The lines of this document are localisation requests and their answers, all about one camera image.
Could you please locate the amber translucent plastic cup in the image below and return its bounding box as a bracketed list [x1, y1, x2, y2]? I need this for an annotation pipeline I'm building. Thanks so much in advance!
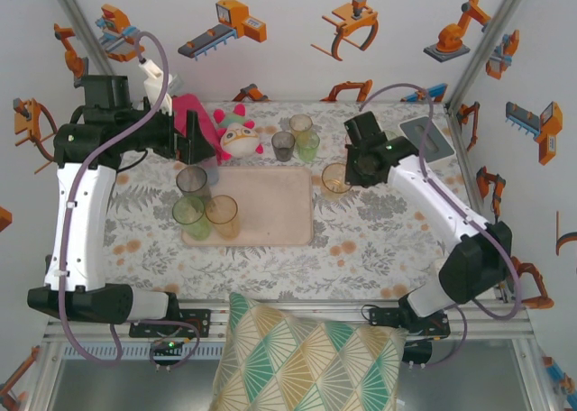
[321, 162, 353, 200]
[288, 114, 314, 137]
[205, 195, 241, 241]

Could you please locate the grey translucent plastic cup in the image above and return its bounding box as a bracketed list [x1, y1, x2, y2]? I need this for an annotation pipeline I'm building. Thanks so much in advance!
[270, 131, 297, 163]
[175, 166, 212, 205]

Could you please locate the beige rectangular tray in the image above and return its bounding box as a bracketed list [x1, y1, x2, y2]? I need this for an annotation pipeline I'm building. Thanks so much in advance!
[179, 165, 315, 249]

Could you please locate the pink rolled towel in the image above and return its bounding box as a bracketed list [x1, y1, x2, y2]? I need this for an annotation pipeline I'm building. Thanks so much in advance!
[172, 93, 223, 168]

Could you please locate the white pink plush toy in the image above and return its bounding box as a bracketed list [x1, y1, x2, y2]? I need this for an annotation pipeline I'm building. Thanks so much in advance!
[213, 103, 266, 161]

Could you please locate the white grey tissue box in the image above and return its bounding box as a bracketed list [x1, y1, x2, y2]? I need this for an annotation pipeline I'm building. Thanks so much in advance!
[398, 116, 457, 164]

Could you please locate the floral printed tablecloth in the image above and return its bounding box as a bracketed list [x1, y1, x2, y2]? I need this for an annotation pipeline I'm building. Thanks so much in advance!
[83, 100, 502, 302]

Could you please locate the small black controller box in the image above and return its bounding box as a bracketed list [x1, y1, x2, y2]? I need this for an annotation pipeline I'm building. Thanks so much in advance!
[400, 338, 434, 367]

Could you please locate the teal yellow patterned pillow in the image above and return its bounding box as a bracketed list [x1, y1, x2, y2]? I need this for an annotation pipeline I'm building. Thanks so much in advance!
[210, 292, 409, 411]

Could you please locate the small board with green light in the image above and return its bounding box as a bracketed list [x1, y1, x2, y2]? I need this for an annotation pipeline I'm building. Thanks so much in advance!
[150, 338, 187, 357]

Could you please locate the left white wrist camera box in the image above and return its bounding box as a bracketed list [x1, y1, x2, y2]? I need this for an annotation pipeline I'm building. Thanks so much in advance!
[138, 58, 176, 114]

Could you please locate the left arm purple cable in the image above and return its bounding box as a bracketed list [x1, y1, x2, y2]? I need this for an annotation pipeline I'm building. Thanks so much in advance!
[56, 31, 202, 372]

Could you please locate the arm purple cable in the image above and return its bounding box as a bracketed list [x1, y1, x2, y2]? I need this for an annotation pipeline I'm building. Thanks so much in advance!
[359, 82, 524, 370]
[56, 31, 202, 372]

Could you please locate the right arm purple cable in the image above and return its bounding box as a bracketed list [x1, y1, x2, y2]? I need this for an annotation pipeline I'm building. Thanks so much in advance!
[359, 82, 524, 370]

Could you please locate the aluminium frame post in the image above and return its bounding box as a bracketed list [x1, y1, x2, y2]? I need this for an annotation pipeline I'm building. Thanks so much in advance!
[44, 0, 134, 110]
[447, 0, 536, 110]

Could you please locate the aluminium side rail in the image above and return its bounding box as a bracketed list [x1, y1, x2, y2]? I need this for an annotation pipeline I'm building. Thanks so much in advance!
[444, 104, 515, 304]

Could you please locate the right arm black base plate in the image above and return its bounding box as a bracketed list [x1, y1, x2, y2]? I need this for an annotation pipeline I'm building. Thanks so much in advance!
[367, 306, 452, 340]

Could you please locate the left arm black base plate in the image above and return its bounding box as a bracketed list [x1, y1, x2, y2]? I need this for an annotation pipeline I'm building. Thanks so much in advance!
[129, 308, 213, 339]

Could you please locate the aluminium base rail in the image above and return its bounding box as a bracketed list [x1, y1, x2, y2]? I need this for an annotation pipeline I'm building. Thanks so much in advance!
[42, 298, 536, 345]

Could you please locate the slotted grey cable duct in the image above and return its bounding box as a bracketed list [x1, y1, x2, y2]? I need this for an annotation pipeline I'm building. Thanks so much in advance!
[60, 343, 226, 361]

